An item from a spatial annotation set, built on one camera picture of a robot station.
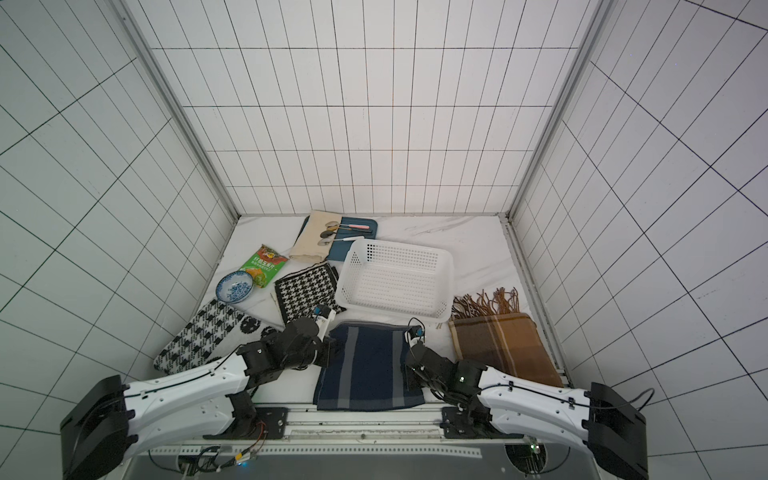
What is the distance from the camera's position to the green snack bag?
1011 millimetres

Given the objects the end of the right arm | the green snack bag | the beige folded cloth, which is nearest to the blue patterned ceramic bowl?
the green snack bag

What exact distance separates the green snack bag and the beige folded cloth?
0.05 metres

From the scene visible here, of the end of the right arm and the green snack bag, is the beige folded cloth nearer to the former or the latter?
the green snack bag

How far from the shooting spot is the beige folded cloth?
1067 millimetres
